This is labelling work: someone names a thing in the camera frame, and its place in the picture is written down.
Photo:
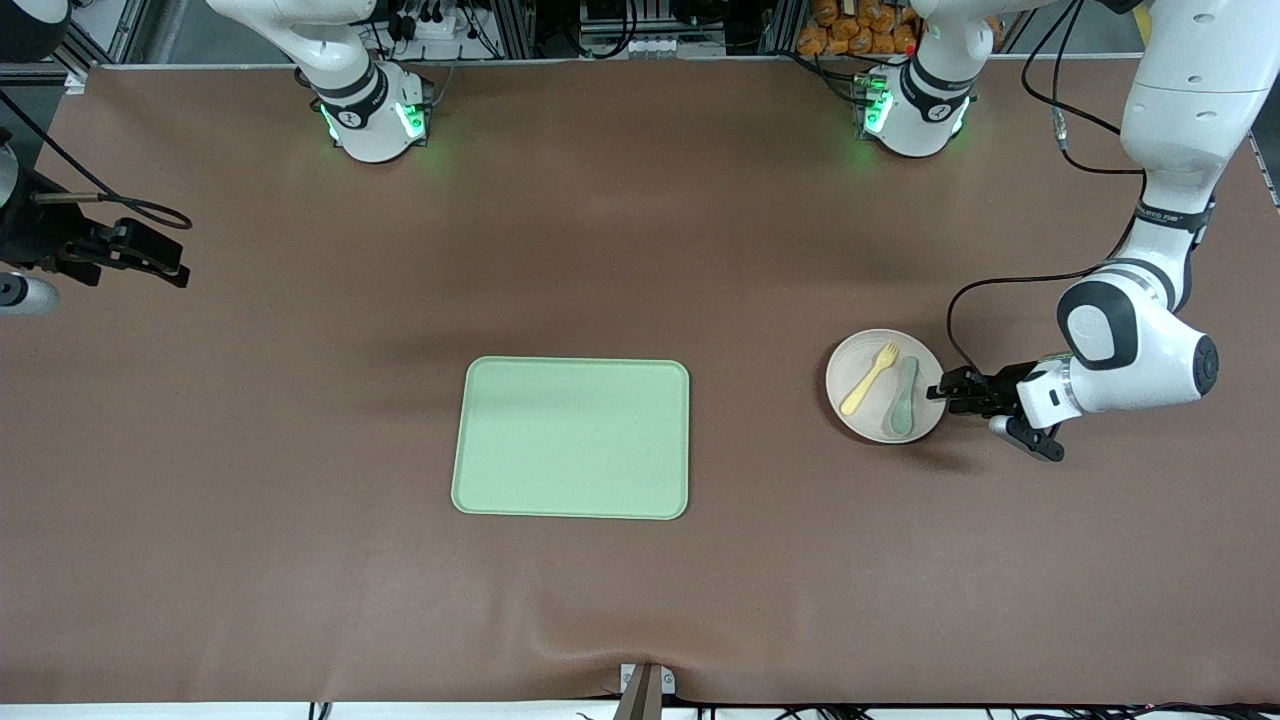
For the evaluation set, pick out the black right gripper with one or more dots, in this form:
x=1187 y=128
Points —
x=38 y=240

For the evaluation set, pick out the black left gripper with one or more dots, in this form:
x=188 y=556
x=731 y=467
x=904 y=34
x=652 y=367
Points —
x=996 y=391

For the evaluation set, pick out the beige round plate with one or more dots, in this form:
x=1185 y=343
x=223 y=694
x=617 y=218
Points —
x=920 y=410

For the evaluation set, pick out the yellow plastic fork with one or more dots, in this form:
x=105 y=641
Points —
x=868 y=382

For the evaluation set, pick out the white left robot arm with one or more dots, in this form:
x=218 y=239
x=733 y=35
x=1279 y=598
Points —
x=1140 y=350

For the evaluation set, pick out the green plastic spoon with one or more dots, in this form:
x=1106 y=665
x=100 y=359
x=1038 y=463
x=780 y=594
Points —
x=904 y=400

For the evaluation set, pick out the brown table cover mat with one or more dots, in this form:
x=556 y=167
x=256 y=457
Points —
x=300 y=420

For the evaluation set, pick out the white power strip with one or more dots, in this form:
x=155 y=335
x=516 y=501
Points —
x=435 y=25

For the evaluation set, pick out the orange packet pile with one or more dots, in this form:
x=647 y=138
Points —
x=860 y=30

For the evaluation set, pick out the light green rectangular tray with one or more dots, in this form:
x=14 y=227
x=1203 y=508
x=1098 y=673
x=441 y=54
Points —
x=570 y=440

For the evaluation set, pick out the grey metal table clamp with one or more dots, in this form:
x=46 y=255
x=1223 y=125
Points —
x=645 y=690

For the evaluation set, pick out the aluminium extrusion frame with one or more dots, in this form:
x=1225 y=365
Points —
x=110 y=30

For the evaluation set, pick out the aluminium table edge rail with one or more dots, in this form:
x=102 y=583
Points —
x=650 y=62

